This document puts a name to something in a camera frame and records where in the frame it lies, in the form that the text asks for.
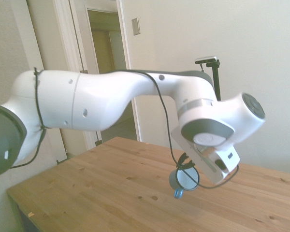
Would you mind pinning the black camera stand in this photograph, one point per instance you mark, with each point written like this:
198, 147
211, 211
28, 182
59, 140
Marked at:
216, 79

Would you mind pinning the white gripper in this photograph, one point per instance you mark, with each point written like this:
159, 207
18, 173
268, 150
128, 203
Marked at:
203, 166

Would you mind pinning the grey wall switch plate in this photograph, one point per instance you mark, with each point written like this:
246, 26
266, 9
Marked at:
135, 26

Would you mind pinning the blue mug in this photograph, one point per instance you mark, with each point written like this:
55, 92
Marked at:
183, 177

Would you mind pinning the black stereo camera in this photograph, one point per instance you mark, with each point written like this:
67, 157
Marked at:
206, 59

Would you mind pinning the white door frame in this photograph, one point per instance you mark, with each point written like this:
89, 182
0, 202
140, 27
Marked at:
70, 48

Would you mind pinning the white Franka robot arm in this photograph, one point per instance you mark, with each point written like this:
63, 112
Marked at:
99, 96

